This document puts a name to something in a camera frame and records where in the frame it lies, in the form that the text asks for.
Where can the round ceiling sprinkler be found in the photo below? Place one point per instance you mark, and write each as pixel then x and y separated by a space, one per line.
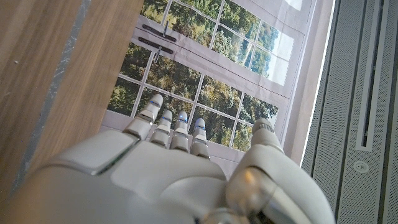
pixel 361 167

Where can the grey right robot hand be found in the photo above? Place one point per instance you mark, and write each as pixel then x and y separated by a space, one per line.
pixel 155 180

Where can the linear ceiling air slot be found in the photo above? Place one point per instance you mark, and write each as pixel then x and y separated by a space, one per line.
pixel 371 77

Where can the printed window forest backdrop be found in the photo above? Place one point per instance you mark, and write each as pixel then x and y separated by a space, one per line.
pixel 217 62

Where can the grey tape outline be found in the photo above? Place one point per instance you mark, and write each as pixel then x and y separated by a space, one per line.
pixel 56 81

